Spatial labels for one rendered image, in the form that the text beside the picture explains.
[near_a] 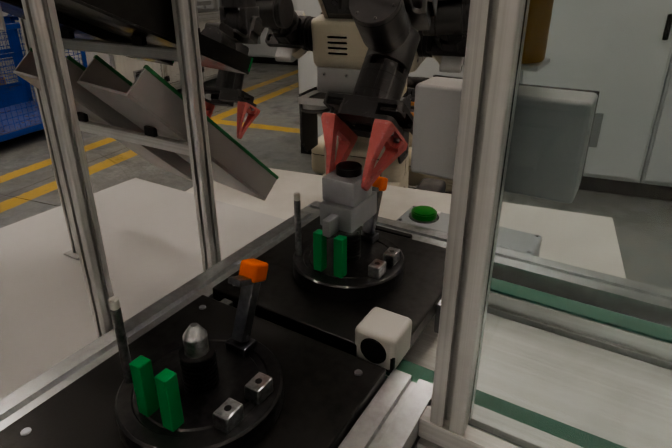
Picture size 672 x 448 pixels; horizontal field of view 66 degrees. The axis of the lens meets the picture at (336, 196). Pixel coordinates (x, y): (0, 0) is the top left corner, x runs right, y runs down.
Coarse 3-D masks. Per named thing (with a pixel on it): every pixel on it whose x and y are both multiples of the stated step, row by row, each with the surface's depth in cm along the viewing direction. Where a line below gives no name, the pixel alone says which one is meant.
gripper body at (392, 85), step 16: (368, 64) 60; (384, 64) 60; (368, 80) 60; (384, 80) 59; (400, 80) 60; (336, 96) 60; (352, 96) 59; (368, 96) 59; (384, 96) 59; (400, 96) 61; (384, 112) 58; (400, 112) 56
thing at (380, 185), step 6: (378, 180) 66; (384, 180) 67; (372, 186) 66; (378, 186) 66; (384, 186) 67; (378, 192) 67; (378, 198) 67; (378, 204) 67; (378, 210) 68; (372, 216) 67; (366, 222) 67; (372, 222) 67; (366, 228) 67; (372, 228) 67
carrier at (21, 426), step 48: (144, 336) 53; (192, 336) 41; (288, 336) 53; (96, 384) 47; (144, 384) 40; (192, 384) 43; (240, 384) 44; (288, 384) 47; (336, 384) 47; (0, 432) 42; (48, 432) 42; (96, 432) 42; (144, 432) 39; (192, 432) 40; (240, 432) 39; (288, 432) 42; (336, 432) 42
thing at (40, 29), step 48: (48, 0) 45; (192, 0) 59; (48, 48) 46; (192, 48) 60; (48, 96) 48; (192, 96) 62; (48, 144) 83; (192, 144) 65; (96, 240) 55; (96, 288) 56
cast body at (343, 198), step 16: (336, 176) 59; (352, 176) 58; (336, 192) 58; (352, 192) 57; (368, 192) 60; (320, 208) 60; (336, 208) 58; (352, 208) 58; (368, 208) 61; (320, 224) 61; (336, 224) 59; (352, 224) 58
